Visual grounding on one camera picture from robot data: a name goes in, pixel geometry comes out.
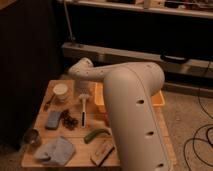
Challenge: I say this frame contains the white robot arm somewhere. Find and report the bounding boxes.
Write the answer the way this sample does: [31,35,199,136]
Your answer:
[68,58,173,171]

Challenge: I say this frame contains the white cup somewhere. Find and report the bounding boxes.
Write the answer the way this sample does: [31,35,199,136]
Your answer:
[53,83,68,102]

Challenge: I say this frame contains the dark grape bunch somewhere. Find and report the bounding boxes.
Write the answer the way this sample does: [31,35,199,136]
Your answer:
[61,109,78,130]

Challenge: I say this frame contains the wooden table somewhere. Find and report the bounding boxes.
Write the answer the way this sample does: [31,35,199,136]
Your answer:
[21,80,177,171]

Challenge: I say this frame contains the blue sponge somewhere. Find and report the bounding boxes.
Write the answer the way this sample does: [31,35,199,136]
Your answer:
[45,111,61,130]

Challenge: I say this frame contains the green pepper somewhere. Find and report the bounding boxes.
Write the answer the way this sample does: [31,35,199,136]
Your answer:
[84,129,110,144]

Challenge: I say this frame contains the blue folded cloth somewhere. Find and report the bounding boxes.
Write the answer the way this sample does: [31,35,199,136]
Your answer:
[34,137,76,166]

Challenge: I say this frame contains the metal cup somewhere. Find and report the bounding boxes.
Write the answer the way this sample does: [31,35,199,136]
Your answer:
[24,129,41,147]

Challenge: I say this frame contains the yellow plastic bin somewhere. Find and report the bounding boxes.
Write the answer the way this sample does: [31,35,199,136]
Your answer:
[94,83,165,113]

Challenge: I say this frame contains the grey shelf rail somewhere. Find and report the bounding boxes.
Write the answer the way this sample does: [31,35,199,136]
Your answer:
[62,42,213,79]

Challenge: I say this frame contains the black cables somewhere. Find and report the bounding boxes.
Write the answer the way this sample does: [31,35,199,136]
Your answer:
[182,61,213,164]

